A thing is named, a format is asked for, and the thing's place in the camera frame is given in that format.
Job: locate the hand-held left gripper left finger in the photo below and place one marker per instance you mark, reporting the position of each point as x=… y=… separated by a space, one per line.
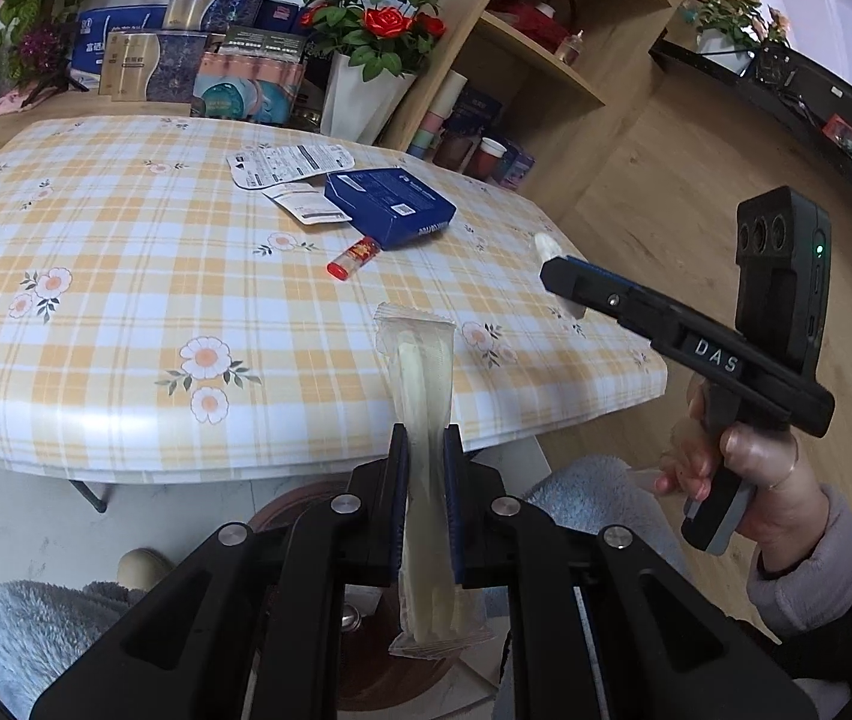
x=400 y=480

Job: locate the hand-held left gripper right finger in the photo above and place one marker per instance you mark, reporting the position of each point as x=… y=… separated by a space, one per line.
x=452 y=495

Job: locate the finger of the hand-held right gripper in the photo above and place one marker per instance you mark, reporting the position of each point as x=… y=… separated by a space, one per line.
x=580 y=281

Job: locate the white wrapper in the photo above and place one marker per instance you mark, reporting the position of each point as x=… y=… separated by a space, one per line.
x=546 y=244

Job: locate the clear sachet with white stick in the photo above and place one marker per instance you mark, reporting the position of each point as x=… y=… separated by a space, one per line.
x=426 y=390

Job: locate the brown round bin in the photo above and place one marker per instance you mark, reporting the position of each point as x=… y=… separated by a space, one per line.
x=370 y=652

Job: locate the person's right forearm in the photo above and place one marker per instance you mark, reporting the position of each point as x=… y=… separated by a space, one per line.
x=823 y=577

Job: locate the person's right hand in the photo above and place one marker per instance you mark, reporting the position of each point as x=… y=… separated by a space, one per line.
x=771 y=495

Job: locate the purple box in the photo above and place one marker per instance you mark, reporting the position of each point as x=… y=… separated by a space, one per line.
x=516 y=166

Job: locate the fuzzy grey pants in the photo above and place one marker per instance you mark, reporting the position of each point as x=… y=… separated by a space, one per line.
x=598 y=495

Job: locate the black counter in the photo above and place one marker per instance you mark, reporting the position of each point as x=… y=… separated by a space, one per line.
x=786 y=127

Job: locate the dark red cup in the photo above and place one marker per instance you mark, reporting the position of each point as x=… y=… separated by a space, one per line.
x=487 y=159

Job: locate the dark brown translucent cup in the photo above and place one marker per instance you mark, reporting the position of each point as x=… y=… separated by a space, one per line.
x=454 y=151

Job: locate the blue printed box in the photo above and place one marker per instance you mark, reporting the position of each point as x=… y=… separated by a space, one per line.
x=478 y=112

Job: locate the blue coffee box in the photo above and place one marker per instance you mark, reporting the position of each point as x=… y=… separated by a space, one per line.
x=388 y=202

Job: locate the stack of pastel paper cups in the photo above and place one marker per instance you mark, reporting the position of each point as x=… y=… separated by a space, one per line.
x=437 y=116

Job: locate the small red tube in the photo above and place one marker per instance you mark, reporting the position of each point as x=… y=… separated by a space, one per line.
x=355 y=255

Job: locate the wooden shelf unit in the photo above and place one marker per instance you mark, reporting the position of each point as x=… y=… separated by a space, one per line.
x=621 y=52

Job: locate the small glass bottle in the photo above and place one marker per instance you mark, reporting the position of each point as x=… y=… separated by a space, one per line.
x=570 y=49

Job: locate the pink flower potted plant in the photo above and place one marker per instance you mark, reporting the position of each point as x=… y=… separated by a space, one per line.
x=733 y=19

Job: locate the red teapot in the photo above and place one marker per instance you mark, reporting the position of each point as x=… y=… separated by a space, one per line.
x=531 y=19

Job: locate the beige slipper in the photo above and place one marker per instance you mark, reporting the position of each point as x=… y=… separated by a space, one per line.
x=142 y=568

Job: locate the small white packet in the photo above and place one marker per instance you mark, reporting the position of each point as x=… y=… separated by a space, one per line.
x=306 y=206

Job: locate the white faceted plant pot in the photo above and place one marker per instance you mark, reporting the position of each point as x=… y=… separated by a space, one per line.
x=351 y=105

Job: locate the black table leg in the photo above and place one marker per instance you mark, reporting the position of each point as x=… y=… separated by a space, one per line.
x=92 y=493

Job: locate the large white printed card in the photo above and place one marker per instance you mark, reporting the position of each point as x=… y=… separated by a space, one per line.
x=291 y=163

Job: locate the red rose plant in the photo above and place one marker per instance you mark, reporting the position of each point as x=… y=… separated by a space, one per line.
x=385 y=19

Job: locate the pink and teal multipack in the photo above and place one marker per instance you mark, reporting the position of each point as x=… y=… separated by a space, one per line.
x=246 y=86

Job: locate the flat dark box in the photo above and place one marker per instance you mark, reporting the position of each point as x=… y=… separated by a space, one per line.
x=265 y=39

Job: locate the navy box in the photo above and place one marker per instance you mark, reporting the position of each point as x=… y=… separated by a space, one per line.
x=277 y=16

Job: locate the small gold and blue box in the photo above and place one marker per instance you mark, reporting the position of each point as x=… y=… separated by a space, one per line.
x=152 y=67

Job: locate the blue and white box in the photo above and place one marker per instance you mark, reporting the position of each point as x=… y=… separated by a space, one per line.
x=115 y=34

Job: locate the pink fabric piece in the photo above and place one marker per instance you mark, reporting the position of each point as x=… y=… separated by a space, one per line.
x=12 y=101

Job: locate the purple flower bunch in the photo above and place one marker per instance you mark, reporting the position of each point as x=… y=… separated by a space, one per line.
x=42 y=45

